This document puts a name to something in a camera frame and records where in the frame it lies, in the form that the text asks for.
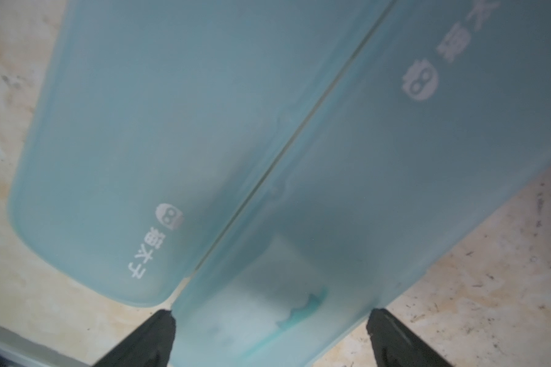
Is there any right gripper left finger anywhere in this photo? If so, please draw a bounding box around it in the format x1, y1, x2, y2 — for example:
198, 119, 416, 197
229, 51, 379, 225
93, 310, 176, 367

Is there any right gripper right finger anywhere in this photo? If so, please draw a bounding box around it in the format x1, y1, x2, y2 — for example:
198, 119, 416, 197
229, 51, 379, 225
366, 308, 452, 367

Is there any teal pencil case with label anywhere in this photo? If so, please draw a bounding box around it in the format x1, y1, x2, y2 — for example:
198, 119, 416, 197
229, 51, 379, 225
170, 1, 551, 366

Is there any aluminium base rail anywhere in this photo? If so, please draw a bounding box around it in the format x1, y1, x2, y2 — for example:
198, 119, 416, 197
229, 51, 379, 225
0, 327, 87, 367

